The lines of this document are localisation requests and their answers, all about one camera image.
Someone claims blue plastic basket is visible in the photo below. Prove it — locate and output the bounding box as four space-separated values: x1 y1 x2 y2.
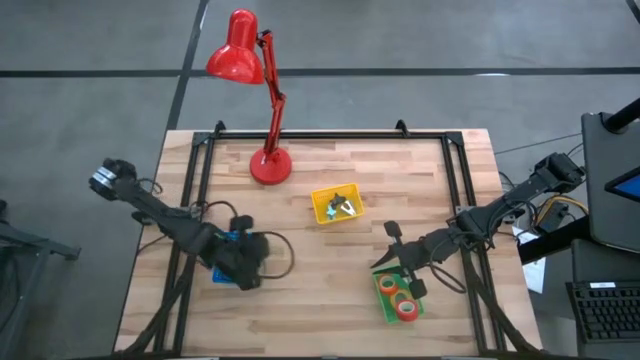
212 228 251 285

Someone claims red desk lamp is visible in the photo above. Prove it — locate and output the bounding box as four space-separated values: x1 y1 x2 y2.
205 8 294 186

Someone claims black keyboard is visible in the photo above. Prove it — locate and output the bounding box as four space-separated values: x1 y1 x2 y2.
565 280 640 344

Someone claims black monitor pole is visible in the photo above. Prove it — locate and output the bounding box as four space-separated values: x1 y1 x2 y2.
602 97 640 134

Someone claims black floor stand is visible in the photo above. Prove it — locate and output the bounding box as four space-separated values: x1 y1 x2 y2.
0 199 81 360

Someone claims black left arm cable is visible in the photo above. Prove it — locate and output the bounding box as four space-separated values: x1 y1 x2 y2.
258 230 296 280

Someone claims black staple remover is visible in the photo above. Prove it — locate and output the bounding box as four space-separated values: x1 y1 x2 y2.
328 192 353 211

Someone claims black aluminium rig frame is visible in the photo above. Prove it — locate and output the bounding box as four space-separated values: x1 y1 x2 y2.
117 119 544 359

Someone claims green plastic basket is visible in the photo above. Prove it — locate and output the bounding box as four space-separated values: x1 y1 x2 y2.
372 265 425 325

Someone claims yellow plastic basket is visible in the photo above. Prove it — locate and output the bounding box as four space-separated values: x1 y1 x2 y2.
310 182 366 226

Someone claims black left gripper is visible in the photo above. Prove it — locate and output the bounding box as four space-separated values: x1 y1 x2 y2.
212 214 272 292

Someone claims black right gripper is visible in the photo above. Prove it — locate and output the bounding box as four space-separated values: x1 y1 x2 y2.
369 220 444 301

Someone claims white paper sheet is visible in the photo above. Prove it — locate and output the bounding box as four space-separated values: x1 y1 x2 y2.
514 227 547 295

